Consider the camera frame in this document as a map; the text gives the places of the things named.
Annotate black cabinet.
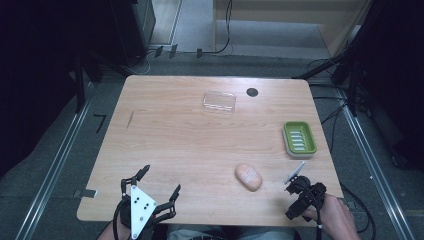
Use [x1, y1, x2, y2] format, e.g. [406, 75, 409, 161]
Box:
[109, 0, 157, 68]

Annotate thick black floor cable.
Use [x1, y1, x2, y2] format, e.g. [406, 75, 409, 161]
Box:
[339, 182, 377, 240]

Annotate light wooden furniture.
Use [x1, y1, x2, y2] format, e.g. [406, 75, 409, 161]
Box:
[212, 0, 373, 58]

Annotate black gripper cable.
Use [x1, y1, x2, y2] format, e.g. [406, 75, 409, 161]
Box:
[112, 199, 126, 240]
[299, 184, 324, 240]

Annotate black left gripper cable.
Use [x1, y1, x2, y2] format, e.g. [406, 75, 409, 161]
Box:
[112, 199, 126, 240]

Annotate black metal stand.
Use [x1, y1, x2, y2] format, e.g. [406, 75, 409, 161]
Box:
[293, 0, 381, 118]
[71, 49, 134, 114]

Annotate metal floor rail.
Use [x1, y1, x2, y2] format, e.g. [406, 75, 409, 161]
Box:
[14, 83, 96, 240]
[338, 94, 416, 240]

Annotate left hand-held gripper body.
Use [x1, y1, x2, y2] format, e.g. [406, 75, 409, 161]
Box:
[118, 184, 159, 240]

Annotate green soap dish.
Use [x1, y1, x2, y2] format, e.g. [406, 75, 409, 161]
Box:
[282, 121, 318, 159]

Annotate thin black floor cable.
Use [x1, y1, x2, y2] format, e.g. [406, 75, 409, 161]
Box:
[313, 95, 348, 155]

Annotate person's right hand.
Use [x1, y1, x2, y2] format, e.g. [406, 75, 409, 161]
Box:
[301, 193, 362, 240]

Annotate peach soap bar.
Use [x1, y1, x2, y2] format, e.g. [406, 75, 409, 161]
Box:
[234, 162, 264, 193]

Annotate grey tape strip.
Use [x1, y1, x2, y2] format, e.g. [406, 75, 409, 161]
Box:
[73, 188, 98, 199]

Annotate white floor cable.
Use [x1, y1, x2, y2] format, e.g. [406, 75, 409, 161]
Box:
[128, 49, 158, 76]

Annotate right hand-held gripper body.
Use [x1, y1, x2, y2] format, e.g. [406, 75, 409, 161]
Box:
[283, 161, 328, 222]

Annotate black tape corner mark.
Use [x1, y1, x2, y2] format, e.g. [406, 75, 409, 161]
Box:
[93, 113, 108, 134]

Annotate person's left hand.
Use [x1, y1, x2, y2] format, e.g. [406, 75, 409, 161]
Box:
[97, 221, 133, 240]

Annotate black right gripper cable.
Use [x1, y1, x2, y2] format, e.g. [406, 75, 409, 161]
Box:
[299, 184, 324, 240]

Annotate clear plastic lid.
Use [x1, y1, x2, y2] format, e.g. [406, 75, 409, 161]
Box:
[202, 90, 237, 115]

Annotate black hanging cable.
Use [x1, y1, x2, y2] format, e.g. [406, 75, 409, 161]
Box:
[201, 0, 233, 55]

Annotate person's legs in jeans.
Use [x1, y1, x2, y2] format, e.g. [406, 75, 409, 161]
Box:
[165, 223, 297, 240]

